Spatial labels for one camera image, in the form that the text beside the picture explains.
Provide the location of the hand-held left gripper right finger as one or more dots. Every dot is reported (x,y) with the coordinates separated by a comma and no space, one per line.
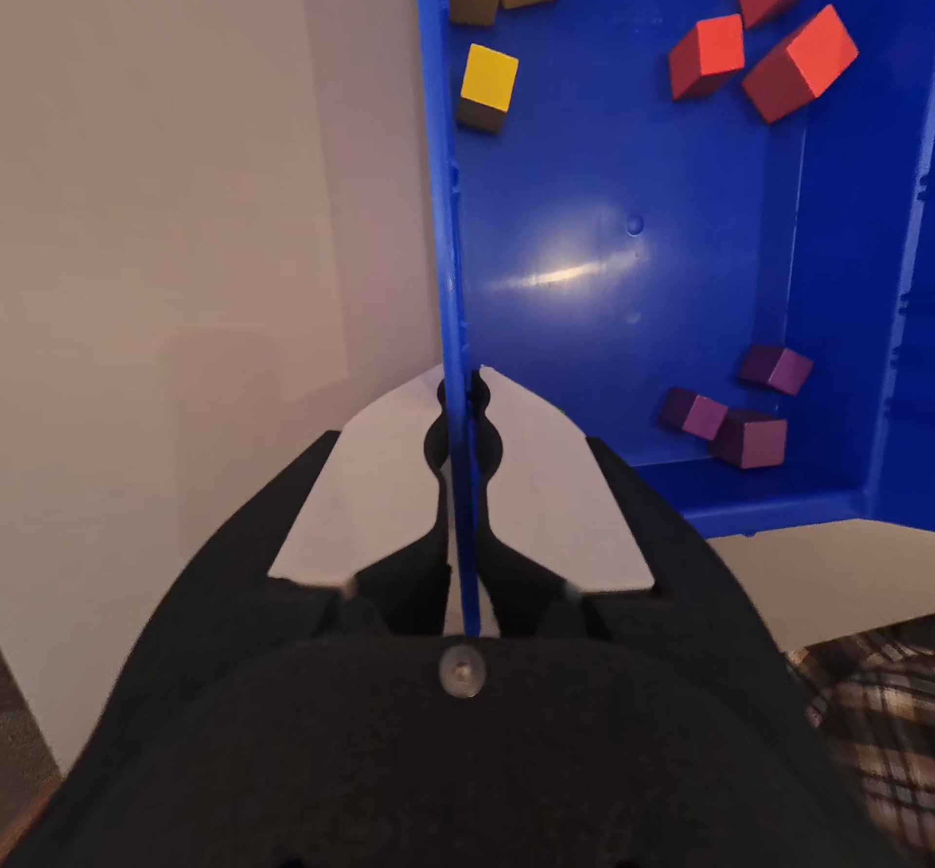
(570,510)

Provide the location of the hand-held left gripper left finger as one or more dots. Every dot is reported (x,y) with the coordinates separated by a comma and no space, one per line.
(343,503)

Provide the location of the blue plastic bin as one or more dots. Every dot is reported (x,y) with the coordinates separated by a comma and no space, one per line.
(621,188)

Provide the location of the purple wooden cube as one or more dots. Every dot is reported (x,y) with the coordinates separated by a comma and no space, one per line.
(752,440)
(778,370)
(697,415)

